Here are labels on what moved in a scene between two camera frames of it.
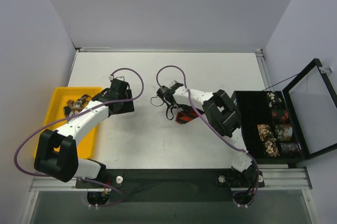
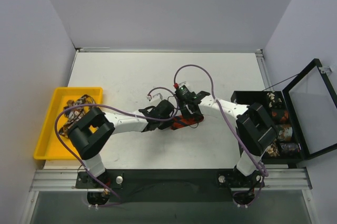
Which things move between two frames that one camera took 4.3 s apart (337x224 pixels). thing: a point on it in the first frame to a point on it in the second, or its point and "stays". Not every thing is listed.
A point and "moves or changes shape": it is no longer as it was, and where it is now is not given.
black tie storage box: x=268 y=130 stays
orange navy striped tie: x=184 y=117 moves or changes shape
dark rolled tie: x=290 y=147 stays
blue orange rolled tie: x=284 y=132 stays
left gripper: x=86 y=99 to x=168 y=119
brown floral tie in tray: x=73 y=107 stays
